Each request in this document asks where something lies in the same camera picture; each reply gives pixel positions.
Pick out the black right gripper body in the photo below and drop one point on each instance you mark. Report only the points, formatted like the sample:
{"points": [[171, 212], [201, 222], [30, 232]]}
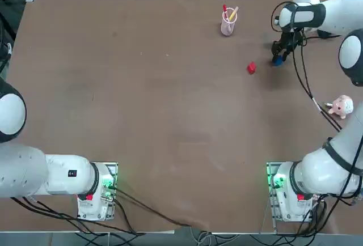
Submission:
{"points": [[293, 37]]}

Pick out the blue magnetic block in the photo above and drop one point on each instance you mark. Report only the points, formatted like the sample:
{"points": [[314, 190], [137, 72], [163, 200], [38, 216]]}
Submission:
{"points": [[278, 62]]}

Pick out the red magnetic block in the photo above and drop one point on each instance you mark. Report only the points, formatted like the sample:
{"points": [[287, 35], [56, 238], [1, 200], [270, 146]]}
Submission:
{"points": [[251, 68]]}

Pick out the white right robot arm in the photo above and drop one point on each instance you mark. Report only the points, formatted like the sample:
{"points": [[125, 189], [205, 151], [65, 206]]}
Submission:
{"points": [[312, 172]]}

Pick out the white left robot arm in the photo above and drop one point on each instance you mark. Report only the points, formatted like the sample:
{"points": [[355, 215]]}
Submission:
{"points": [[62, 178]]}

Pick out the clear pink plastic cup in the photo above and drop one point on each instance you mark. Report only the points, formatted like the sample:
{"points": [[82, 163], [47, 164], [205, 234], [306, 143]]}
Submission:
{"points": [[227, 29]]}

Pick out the yellow pen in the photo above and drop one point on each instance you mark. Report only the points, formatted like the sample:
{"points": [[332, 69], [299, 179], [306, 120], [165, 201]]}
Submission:
{"points": [[234, 13]]}

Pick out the red capped marker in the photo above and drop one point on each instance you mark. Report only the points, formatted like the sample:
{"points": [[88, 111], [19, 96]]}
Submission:
{"points": [[224, 8]]}

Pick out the pink pig toy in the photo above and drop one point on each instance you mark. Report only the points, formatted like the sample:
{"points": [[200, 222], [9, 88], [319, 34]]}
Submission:
{"points": [[343, 105]]}

